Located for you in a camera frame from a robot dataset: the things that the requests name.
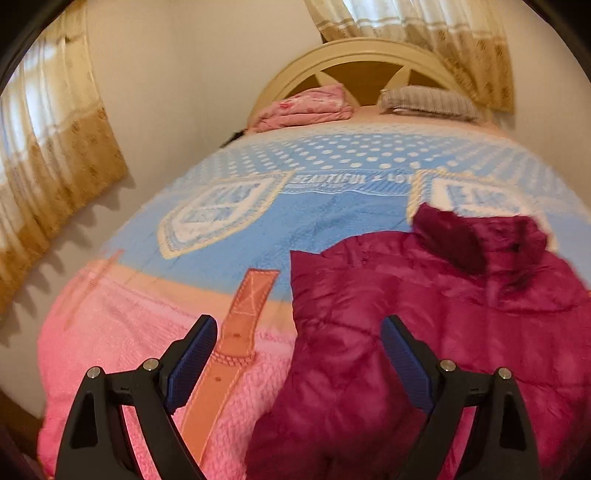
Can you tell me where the beige patterned window curtain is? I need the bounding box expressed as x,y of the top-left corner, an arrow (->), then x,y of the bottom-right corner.
0,0 -> 129,315
303,0 -> 515,113

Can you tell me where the pink and blue printed blanket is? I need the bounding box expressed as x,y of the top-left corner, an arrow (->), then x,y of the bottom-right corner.
36,111 -> 591,480

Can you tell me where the grey striped pillow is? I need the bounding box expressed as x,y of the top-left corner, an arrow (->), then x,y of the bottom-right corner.
379,85 -> 483,123

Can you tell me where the folded pink floral blanket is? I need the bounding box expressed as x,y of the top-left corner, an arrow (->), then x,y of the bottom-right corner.
255,84 -> 355,133

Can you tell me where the cream wooden headboard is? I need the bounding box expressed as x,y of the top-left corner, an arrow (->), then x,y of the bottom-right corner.
248,38 -> 495,127

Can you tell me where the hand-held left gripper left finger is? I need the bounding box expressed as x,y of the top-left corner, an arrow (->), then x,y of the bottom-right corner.
55,315 -> 219,480

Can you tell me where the magenta puffer jacket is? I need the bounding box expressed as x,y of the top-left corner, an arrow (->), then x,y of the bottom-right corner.
245,203 -> 591,480

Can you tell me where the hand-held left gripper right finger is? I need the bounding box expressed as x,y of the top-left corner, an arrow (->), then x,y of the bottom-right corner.
381,315 -> 543,480

